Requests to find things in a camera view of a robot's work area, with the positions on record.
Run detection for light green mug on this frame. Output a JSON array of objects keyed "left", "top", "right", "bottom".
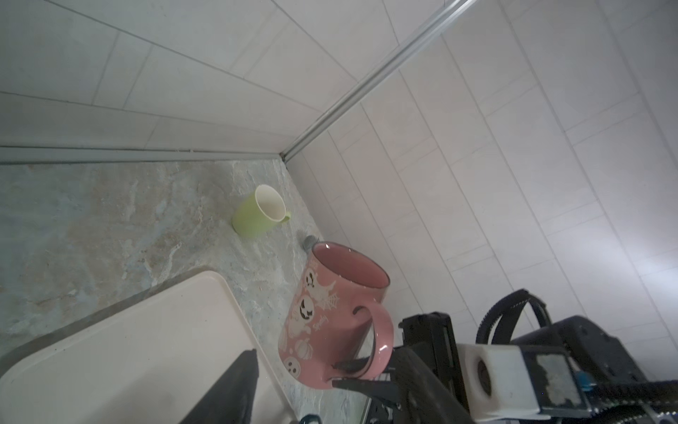
[{"left": 231, "top": 185, "right": 291, "bottom": 239}]

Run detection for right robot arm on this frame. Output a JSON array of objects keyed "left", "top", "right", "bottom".
[{"left": 332, "top": 289, "right": 677, "bottom": 423}]

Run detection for pink ghost mug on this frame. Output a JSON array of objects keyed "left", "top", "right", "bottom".
[{"left": 278, "top": 241, "right": 395, "bottom": 390}]

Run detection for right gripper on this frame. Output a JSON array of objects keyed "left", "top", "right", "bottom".
[{"left": 331, "top": 313, "right": 469, "bottom": 423}]

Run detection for beige tray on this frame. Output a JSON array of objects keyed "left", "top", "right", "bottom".
[{"left": 1, "top": 271, "right": 295, "bottom": 423}]

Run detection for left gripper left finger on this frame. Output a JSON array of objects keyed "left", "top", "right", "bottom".
[{"left": 180, "top": 349, "right": 259, "bottom": 424}]

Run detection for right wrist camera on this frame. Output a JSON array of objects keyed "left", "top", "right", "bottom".
[{"left": 457, "top": 344, "right": 591, "bottom": 422}]

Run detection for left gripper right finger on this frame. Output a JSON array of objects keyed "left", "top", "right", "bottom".
[{"left": 390, "top": 347, "right": 474, "bottom": 424}]

